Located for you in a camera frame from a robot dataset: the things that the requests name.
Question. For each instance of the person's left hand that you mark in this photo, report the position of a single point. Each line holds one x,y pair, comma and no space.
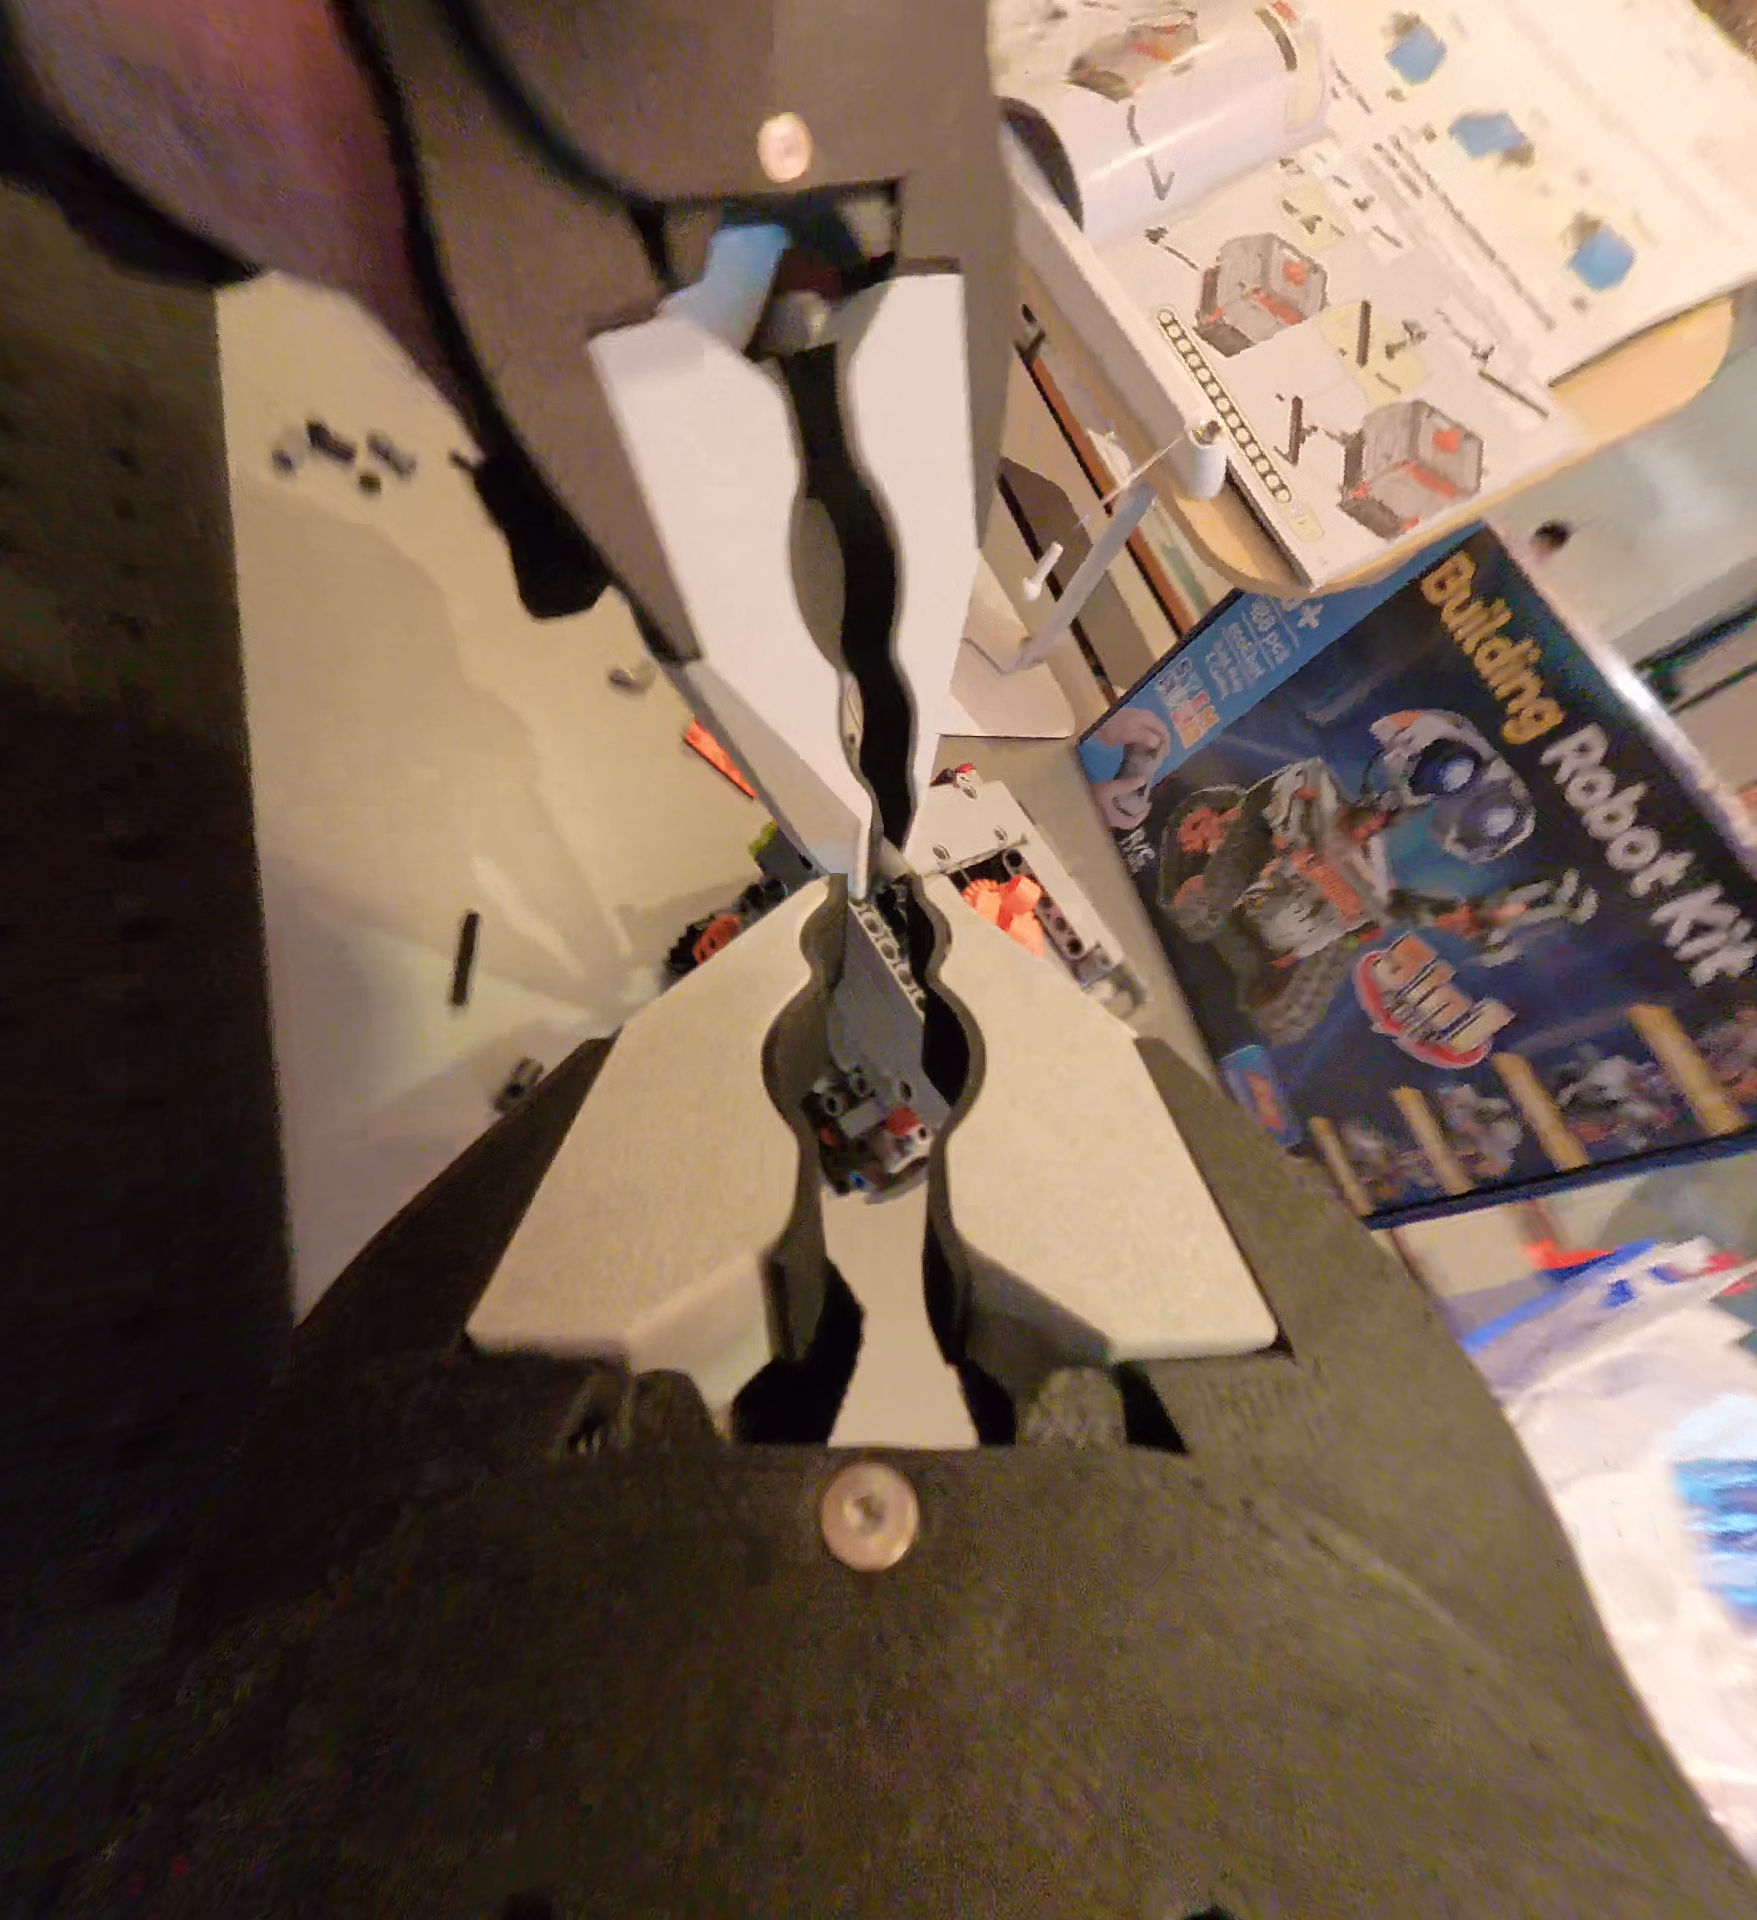
203,134

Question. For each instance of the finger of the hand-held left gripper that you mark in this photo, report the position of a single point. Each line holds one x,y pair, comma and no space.
714,511
939,452

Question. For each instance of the grey toy brick model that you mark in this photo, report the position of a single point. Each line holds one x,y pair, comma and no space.
881,1005

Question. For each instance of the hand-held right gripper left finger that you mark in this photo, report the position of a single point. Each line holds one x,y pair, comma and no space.
638,1201

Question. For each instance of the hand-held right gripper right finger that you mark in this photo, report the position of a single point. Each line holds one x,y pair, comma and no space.
1104,1201

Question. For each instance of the black toy axle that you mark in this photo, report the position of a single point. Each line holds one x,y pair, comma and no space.
467,964

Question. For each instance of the clear plastic bags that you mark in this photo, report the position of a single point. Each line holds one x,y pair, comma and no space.
1631,1353

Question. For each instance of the robot kit box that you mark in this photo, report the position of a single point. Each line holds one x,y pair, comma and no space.
1481,873

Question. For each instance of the printed instruction booklet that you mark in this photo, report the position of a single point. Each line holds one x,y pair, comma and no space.
1419,271

